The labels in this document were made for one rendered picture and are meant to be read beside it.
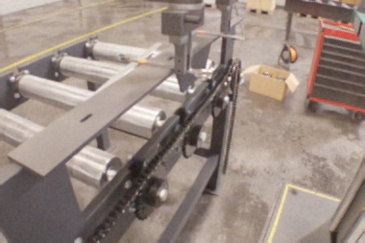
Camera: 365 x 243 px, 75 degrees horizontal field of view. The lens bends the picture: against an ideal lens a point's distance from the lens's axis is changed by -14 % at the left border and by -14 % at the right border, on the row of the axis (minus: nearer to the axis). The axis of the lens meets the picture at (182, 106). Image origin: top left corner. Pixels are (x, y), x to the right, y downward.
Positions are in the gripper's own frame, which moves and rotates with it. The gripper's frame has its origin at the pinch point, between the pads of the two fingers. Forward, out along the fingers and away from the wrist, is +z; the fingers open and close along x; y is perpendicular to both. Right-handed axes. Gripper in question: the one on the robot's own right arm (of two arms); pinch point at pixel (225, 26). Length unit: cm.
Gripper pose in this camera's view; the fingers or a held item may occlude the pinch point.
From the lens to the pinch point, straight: 97.0
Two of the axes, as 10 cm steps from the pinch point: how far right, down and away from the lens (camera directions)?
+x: 4.1, -4.4, 8.0
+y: 9.1, 2.2, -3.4
